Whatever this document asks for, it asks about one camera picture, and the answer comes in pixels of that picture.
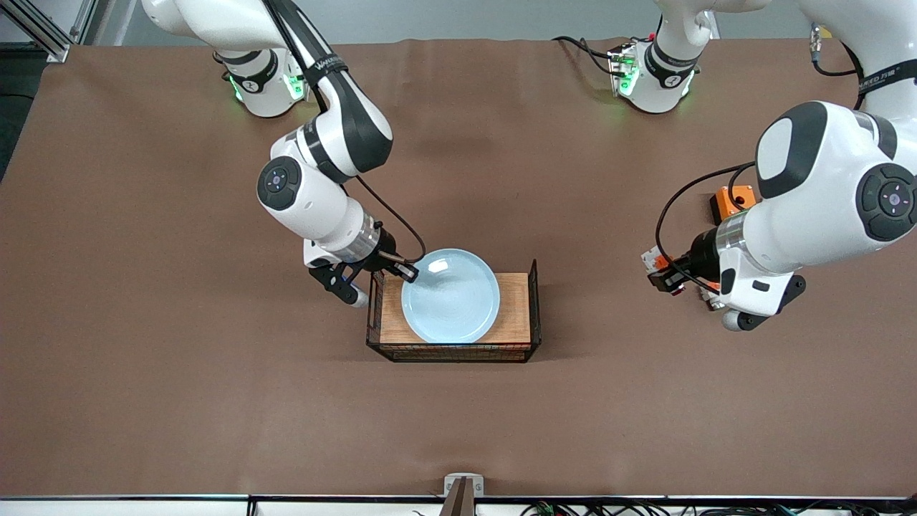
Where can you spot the wooden board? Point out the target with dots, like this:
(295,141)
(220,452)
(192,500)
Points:
(516,308)

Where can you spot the white orange contact block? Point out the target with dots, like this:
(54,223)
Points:
(709,299)

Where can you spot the aluminium frame profile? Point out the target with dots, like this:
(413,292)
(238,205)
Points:
(54,49)

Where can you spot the dark brown post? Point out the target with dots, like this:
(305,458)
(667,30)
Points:
(458,505)

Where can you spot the orange button box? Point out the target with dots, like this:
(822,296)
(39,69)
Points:
(727,204)

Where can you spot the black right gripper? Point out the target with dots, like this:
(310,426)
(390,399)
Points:
(382,253)

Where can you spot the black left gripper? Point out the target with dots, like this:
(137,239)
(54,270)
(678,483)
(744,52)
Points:
(697,259)

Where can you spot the brown table cover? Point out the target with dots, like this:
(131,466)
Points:
(286,430)

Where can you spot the light blue round plate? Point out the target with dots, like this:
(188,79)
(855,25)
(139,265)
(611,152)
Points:
(451,301)

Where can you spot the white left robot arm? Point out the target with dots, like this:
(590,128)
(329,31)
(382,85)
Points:
(824,215)

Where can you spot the grey metal bracket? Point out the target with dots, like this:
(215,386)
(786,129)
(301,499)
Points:
(451,484)

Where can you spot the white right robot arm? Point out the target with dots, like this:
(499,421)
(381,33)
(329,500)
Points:
(308,208)

